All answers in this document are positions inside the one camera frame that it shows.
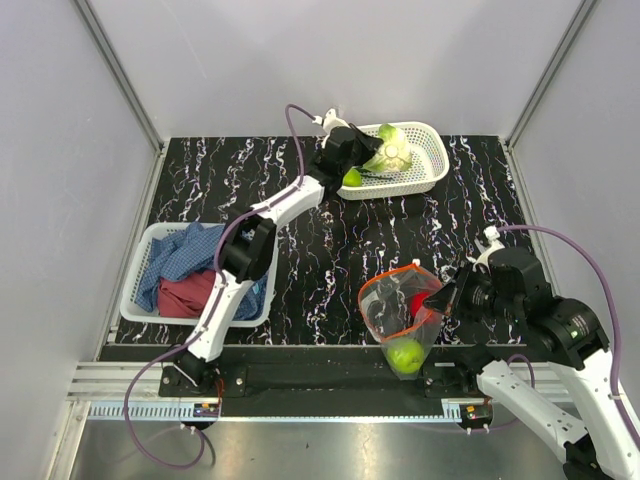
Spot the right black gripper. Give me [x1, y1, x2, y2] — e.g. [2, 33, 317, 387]
[421, 259, 522, 323]

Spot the fake green apple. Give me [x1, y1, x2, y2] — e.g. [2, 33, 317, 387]
[342, 168, 362, 188]
[386, 339, 426, 375]

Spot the clear zip top bag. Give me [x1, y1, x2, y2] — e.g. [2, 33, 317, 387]
[358, 259, 443, 381]

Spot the fake green white cabbage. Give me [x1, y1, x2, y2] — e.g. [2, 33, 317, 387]
[362, 123, 412, 173]

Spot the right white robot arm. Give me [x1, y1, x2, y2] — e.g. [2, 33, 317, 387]
[422, 247, 639, 479]

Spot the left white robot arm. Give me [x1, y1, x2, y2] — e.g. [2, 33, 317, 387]
[173, 124, 383, 396]

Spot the fake red fruit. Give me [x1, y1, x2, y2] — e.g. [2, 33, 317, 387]
[409, 291, 432, 318]

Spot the white perforated plastic basket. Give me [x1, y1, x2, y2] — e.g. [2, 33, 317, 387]
[338, 122, 449, 200]

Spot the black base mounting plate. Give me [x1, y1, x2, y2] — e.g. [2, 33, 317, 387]
[159, 346, 489, 419]

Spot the blue checkered cloth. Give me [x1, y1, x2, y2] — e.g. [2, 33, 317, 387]
[133, 222, 271, 321]

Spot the dark red cloth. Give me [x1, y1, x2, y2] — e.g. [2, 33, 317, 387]
[157, 269, 216, 319]

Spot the white laundry basket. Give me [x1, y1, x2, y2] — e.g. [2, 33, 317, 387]
[119, 222, 280, 329]

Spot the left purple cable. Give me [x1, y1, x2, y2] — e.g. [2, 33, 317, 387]
[122, 103, 326, 469]

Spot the purple cable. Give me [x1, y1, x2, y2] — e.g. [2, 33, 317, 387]
[492, 224, 640, 451]
[122, 103, 326, 469]

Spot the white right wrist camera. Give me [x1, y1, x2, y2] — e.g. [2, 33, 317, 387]
[467, 226, 505, 271]

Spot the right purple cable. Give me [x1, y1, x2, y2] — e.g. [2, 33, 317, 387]
[492, 224, 640, 451]

